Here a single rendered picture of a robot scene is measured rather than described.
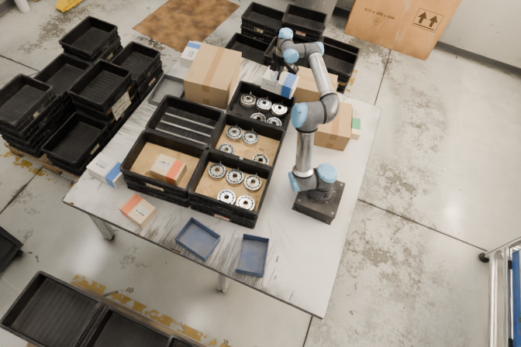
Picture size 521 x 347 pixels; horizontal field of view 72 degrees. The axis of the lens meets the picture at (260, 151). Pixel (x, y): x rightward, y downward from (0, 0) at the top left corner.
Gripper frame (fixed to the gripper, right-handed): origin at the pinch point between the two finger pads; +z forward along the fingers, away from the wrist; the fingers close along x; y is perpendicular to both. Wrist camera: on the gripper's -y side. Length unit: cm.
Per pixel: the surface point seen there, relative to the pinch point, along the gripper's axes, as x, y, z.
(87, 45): -22, 176, 61
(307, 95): -26.0, -16.1, 30.8
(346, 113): -18, -46, 25
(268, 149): 31.7, -8.2, 28.1
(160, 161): 72, 43, 20
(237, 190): 66, -2, 28
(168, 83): 1, 82, 40
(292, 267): 91, -47, 41
